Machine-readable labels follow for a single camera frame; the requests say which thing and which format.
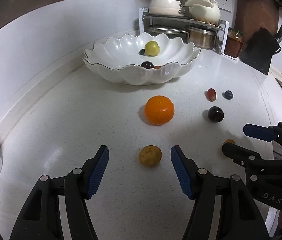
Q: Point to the white wall socket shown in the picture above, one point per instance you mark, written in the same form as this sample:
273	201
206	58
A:
224	2

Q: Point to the cream pan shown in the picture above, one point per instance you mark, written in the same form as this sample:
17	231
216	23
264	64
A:
163	7

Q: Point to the black knife block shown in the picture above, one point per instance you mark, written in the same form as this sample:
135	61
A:
259	52

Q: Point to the stainless steel pot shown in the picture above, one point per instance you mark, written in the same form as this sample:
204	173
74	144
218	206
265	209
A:
201	38

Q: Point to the dark wooden cutting board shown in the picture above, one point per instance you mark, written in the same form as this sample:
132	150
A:
258	10

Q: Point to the white scalloped bowl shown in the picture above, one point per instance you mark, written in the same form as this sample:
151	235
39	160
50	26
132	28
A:
121	55

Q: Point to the jar of red sauce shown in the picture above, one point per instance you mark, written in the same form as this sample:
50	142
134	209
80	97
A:
233	45

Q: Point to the wooden trivet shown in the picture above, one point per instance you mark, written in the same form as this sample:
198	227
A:
206	23

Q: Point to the white corner rack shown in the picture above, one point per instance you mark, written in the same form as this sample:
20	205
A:
142	20

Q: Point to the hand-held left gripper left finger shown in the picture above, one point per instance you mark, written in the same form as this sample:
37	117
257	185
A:
98	170

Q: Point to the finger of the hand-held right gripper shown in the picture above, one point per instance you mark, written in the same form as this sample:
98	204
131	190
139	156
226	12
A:
255	131
235	153

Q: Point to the yellow-green apple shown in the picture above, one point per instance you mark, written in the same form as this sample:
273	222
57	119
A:
152	48

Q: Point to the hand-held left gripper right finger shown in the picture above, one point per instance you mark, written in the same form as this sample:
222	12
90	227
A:
182	172

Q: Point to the yellow longan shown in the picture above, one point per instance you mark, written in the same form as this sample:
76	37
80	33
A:
150	156
228	141

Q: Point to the blueberry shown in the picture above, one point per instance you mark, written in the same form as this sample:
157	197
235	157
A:
141	52
228	95

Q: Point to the orange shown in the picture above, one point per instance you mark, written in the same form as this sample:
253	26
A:
159	110

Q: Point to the flat steel lid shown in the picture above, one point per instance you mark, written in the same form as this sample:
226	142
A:
166	31

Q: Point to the dark purple plum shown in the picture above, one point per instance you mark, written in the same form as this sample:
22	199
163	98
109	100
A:
147	65
216	114

